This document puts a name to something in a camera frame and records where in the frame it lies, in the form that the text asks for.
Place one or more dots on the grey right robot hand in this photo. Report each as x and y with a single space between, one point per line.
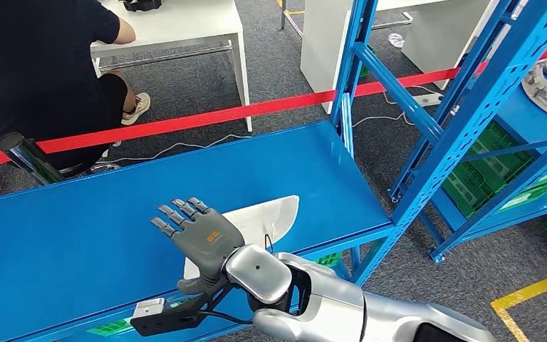
212 240

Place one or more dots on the white plastic shell part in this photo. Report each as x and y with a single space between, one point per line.
264 217

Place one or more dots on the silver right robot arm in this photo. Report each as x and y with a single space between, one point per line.
335 307

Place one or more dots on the low blue steel shelf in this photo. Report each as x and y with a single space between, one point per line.
89 226

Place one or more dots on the red barrier belt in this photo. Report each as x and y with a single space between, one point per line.
184 122

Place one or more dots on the white table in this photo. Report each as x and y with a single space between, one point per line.
184 23

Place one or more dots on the white panel-leg desk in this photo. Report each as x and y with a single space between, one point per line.
320 37

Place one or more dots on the black device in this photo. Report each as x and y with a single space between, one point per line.
142 4

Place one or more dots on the tall blue steel rack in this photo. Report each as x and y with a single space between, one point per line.
467 118

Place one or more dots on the yellow floor tape square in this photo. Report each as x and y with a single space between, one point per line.
528 292

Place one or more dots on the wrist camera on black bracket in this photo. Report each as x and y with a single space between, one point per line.
160 323

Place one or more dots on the black stanchion post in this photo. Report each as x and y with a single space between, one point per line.
28 158

